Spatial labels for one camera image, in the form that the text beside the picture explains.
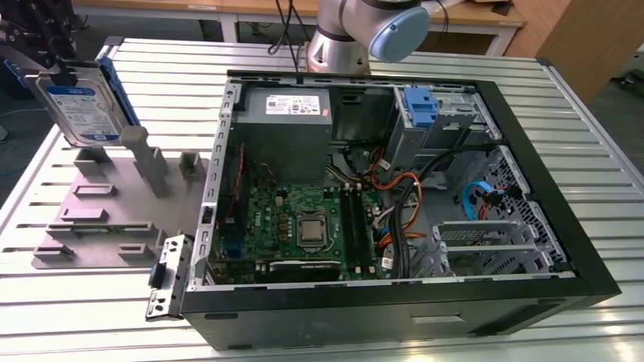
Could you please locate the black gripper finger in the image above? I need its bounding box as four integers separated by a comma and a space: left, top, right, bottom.
50, 56, 76, 88

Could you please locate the hard disk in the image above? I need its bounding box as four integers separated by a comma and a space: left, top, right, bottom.
3, 56, 143, 149

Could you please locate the metal disk bay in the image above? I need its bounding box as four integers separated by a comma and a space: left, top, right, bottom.
430, 220, 568, 279

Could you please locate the grey parts rack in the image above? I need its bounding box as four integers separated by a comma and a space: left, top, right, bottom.
31, 126, 212, 270

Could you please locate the grey power supply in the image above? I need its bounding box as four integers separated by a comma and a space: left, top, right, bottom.
232, 86, 338, 185

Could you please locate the green motherboard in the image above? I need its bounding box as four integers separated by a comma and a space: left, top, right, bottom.
215, 179, 400, 283

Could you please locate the CPU socket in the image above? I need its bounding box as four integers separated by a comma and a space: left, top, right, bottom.
294, 210, 332, 253

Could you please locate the silver CPU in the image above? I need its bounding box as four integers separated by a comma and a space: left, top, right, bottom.
300, 219, 327, 243

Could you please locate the black RAM slot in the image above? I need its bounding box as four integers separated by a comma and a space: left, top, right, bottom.
351, 183, 378, 275
340, 182, 364, 275

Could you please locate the black graphics card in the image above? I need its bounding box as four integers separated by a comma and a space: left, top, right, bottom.
268, 259, 347, 284

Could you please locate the blue drive latch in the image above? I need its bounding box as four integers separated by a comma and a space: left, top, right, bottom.
402, 86, 440, 130

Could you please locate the metal drive cage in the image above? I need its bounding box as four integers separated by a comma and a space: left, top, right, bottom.
386, 85, 503, 173

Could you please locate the wooden desk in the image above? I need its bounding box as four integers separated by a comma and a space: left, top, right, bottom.
72, 0, 527, 57

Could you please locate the black PC case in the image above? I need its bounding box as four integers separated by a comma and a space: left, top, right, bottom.
179, 69, 623, 351

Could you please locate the wooden cabinet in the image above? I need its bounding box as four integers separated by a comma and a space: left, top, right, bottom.
503, 0, 644, 110

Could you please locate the black chair base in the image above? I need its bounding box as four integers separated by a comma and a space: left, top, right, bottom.
610, 56, 644, 92

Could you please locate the red twisted wire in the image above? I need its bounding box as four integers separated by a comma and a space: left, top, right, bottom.
220, 142, 248, 227

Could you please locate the metal card retainer bracket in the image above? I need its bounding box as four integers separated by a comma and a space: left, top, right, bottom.
144, 232, 196, 322

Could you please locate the orange power wire bundle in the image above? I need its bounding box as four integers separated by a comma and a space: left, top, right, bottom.
370, 150, 428, 261

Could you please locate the black cable bundle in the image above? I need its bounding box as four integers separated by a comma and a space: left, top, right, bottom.
391, 141, 507, 279

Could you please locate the blue flat wire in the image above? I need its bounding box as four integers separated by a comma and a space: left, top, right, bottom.
459, 179, 507, 222

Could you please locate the red disk power wire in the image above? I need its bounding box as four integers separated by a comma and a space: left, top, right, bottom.
478, 188, 510, 222

